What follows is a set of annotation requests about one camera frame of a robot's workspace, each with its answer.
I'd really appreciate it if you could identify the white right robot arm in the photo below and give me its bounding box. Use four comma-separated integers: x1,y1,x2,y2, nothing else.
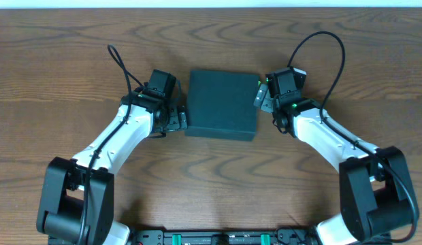
254,67,419,244

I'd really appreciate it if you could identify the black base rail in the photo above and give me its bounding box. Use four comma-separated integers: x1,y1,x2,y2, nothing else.
127,228,393,245

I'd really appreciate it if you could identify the black box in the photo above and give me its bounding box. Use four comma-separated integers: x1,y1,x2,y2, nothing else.
184,69,259,142

